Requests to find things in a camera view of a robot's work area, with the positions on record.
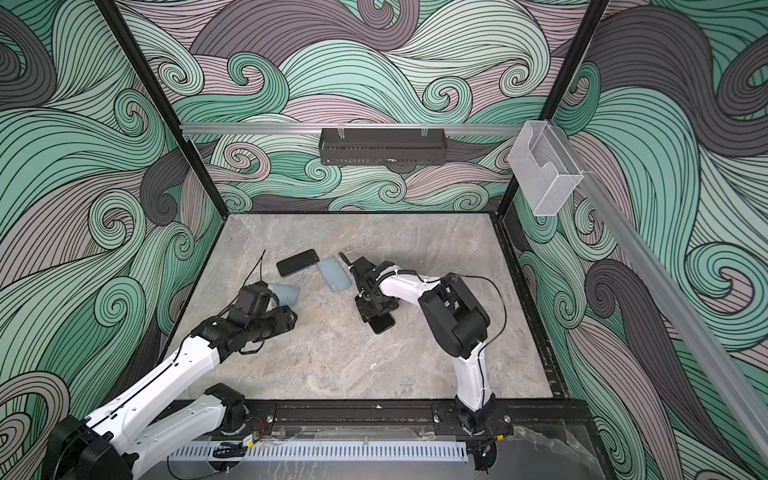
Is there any black phone case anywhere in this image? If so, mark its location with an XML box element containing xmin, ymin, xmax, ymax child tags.
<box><xmin>368</xmin><ymin>313</ymin><xmax>395</xmax><ymax>335</ymax></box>

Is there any light blue phone case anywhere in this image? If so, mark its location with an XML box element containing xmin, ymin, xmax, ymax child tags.
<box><xmin>317</xmin><ymin>256</ymin><xmax>352</xmax><ymax>293</ymax></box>
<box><xmin>269</xmin><ymin>284</ymin><xmax>300</xmax><ymax>308</ymax></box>

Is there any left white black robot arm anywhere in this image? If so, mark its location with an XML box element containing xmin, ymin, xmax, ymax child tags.
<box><xmin>41</xmin><ymin>281</ymin><xmax>298</xmax><ymax>479</ymax></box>

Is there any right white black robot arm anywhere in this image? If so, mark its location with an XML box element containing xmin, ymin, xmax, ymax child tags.
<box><xmin>340</xmin><ymin>254</ymin><xmax>495</xmax><ymax>435</ymax></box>

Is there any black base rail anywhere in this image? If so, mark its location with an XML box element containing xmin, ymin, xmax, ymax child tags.
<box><xmin>113</xmin><ymin>397</ymin><xmax>595</xmax><ymax>436</ymax></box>

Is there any black wall tray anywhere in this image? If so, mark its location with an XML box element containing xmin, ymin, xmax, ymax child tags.
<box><xmin>318</xmin><ymin>129</ymin><xmax>448</xmax><ymax>166</ymax></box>

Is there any white slotted cable duct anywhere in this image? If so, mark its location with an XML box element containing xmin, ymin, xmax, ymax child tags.
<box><xmin>170</xmin><ymin>440</ymin><xmax>469</xmax><ymax>463</ymax></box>

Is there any back aluminium rail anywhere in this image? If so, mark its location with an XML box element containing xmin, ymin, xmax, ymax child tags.
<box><xmin>179</xmin><ymin>122</ymin><xmax>523</xmax><ymax>137</ymax></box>

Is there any aluminium rail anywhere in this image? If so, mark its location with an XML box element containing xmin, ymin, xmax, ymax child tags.
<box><xmin>552</xmin><ymin>125</ymin><xmax>767</xmax><ymax>460</ymax></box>
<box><xmin>179</xmin><ymin>122</ymin><xmax>523</xmax><ymax>137</ymax></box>

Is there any clear acrylic wall holder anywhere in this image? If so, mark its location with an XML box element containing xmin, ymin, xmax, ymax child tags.
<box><xmin>507</xmin><ymin>120</ymin><xmax>583</xmax><ymax>217</ymax></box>

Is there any right aluminium rail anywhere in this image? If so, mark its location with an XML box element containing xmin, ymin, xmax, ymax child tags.
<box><xmin>552</xmin><ymin>125</ymin><xmax>767</xmax><ymax>460</ymax></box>

